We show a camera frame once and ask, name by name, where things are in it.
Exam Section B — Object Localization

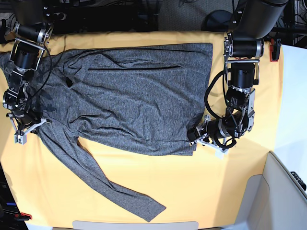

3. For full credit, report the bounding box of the black power strip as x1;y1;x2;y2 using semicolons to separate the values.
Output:
49;12;67;22

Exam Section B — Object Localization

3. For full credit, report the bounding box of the red-black clamp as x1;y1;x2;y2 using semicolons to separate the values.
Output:
270;38;282;62
14;213;32;221

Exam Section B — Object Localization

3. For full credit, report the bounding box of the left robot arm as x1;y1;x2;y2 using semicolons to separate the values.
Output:
188;0;288;152

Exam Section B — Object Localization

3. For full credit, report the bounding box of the red-black clamp right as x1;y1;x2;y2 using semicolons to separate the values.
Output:
270;38;282;62

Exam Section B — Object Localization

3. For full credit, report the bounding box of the grey long-sleeve shirt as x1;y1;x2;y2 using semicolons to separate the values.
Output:
0;42;214;223

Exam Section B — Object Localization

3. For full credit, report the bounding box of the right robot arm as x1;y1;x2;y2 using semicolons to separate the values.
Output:
2;0;53;136

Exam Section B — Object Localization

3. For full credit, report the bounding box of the red-black clamp left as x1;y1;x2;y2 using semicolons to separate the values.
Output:
14;213;32;221

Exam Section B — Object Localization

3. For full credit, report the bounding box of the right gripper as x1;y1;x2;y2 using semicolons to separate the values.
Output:
11;108;40;134

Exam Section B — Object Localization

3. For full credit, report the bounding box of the dark round stool seat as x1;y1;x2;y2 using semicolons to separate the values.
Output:
201;10;239;32

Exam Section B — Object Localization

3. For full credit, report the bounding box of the white plastic bin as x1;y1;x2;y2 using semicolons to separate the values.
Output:
233;152;307;230

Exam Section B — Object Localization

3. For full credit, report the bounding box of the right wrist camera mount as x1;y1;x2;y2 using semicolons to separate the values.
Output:
6;112;51;145

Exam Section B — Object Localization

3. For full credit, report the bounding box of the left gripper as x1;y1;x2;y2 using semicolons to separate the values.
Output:
187;116;236;148

